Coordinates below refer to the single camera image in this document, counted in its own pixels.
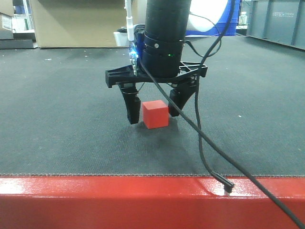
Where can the blue lit circuit board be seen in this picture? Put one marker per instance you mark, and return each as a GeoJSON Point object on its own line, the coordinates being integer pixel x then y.
{"type": "Point", "coordinates": [136, 38]}

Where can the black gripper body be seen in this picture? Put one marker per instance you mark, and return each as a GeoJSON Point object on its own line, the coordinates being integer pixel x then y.
{"type": "Point", "coordinates": [126, 74]}

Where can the red magnetic cube block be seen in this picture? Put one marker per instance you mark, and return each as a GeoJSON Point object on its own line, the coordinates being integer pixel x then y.
{"type": "Point", "coordinates": [155, 114]}

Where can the grey metal cabinet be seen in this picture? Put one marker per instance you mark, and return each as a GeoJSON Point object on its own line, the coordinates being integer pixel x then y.
{"type": "Point", "coordinates": [279, 21]}

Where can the large cardboard box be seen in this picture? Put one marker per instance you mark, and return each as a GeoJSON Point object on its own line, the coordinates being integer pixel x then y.
{"type": "Point", "coordinates": [77, 23]}

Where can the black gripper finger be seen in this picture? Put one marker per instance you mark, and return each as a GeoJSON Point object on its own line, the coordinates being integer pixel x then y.
{"type": "Point", "coordinates": [132, 101]}
{"type": "Point", "coordinates": [182, 91]}

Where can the red table edge rail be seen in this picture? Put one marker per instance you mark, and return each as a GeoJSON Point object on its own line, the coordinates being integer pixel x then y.
{"type": "Point", "coordinates": [132, 202]}

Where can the blue white robot base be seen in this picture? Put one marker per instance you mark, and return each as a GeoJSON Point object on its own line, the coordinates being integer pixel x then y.
{"type": "Point", "coordinates": [208, 17]}

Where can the white usb cable plug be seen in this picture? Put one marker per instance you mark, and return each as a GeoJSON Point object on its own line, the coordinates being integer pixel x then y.
{"type": "Point", "coordinates": [129, 20]}

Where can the dark grey carpet mat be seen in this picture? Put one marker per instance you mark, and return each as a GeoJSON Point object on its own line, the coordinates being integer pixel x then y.
{"type": "Point", "coordinates": [59, 117]}

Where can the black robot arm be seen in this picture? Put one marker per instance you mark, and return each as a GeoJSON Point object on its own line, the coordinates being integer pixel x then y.
{"type": "Point", "coordinates": [155, 55]}

